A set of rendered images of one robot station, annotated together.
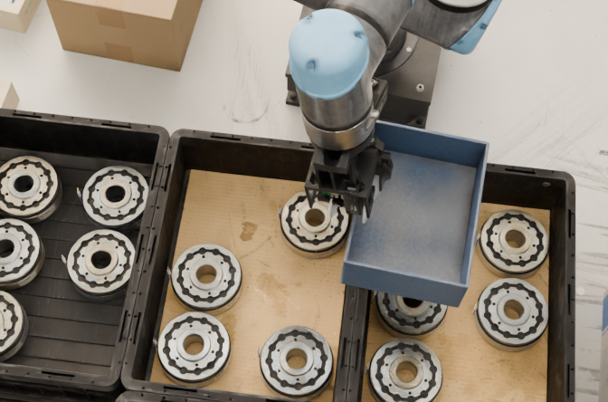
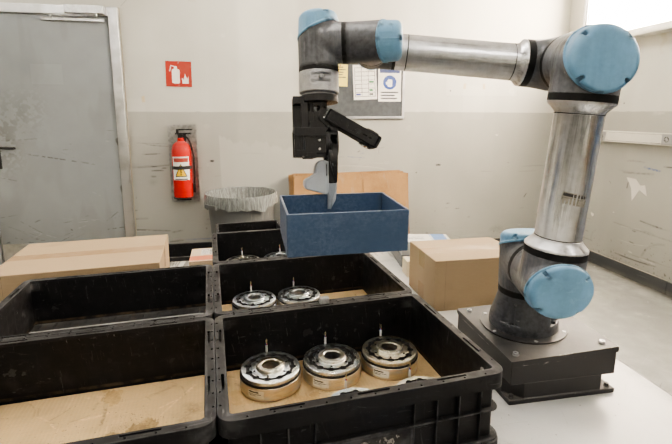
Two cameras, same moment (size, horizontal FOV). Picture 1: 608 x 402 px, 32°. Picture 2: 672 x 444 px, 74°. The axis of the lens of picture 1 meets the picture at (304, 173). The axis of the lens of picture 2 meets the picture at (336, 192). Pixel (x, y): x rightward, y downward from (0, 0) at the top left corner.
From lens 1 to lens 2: 1.34 m
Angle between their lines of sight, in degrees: 72
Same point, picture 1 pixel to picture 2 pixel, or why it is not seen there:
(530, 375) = not seen: outside the picture
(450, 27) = (526, 270)
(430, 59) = (543, 353)
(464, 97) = (564, 419)
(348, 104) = (303, 45)
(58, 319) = not seen: hidden behind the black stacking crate
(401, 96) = (498, 349)
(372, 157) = (321, 127)
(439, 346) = (307, 393)
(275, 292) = not seen: hidden behind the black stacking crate
